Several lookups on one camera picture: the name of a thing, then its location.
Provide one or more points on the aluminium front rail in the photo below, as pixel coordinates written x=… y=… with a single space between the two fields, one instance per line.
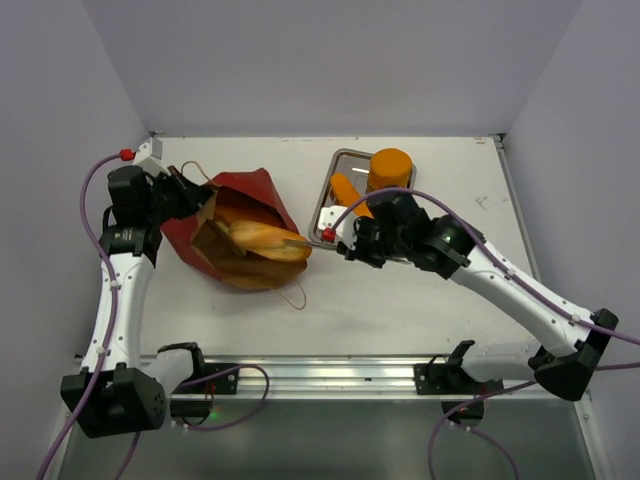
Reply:
x=325 y=377

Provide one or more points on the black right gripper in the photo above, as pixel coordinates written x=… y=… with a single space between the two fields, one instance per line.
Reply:
x=364 y=245

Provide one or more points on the orange loaf bread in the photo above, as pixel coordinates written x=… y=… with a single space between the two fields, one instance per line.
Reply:
x=229 y=214

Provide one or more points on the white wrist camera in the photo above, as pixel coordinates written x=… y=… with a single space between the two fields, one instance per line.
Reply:
x=148 y=156
x=337 y=226

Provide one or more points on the stainless steel tray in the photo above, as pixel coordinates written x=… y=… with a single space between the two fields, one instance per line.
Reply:
x=352 y=174

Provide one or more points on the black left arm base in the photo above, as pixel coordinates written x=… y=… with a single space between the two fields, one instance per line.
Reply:
x=194 y=404

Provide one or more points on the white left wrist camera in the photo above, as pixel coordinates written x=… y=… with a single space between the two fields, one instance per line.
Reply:
x=148 y=156

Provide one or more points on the orange twisted bread stick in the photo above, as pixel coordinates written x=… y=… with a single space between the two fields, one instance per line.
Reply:
x=342 y=191

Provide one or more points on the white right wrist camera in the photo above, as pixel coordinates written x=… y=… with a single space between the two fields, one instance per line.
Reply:
x=337 y=226

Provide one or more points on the metal serving tongs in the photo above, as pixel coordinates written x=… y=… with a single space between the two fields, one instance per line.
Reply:
x=310 y=244

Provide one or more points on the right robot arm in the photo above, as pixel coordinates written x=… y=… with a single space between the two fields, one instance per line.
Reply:
x=568 y=340

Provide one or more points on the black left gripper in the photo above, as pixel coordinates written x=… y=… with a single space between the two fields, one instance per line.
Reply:
x=192 y=196

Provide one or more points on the golden oval bread roll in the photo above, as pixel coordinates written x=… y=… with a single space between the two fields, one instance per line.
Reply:
x=267 y=241

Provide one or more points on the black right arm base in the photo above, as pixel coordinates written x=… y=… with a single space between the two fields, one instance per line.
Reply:
x=444 y=376

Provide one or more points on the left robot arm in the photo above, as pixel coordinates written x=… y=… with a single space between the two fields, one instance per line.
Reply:
x=114 y=393

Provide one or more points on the red paper bag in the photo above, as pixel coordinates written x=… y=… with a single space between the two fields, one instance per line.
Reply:
x=198 y=245

